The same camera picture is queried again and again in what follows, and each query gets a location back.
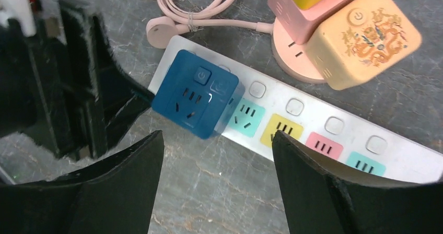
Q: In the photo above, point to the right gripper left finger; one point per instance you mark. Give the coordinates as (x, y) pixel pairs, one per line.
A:
(113, 195)

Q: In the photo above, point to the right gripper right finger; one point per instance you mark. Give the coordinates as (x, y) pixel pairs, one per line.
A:
(322, 195)

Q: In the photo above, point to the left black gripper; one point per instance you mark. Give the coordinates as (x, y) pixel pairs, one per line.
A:
(41, 77)

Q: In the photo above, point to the dark blue cube adapter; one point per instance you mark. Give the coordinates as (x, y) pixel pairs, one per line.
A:
(198, 95)

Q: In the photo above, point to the pink round socket base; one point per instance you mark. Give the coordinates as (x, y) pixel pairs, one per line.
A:
(291, 57)

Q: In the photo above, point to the white multicolour power strip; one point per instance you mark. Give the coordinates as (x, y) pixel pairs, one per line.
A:
(272, 105)

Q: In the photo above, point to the beige cube adapter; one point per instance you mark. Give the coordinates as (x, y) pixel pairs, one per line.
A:
(360, 41)

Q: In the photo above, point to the pink cube adapter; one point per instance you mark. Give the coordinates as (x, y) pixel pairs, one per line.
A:
(300, 24)

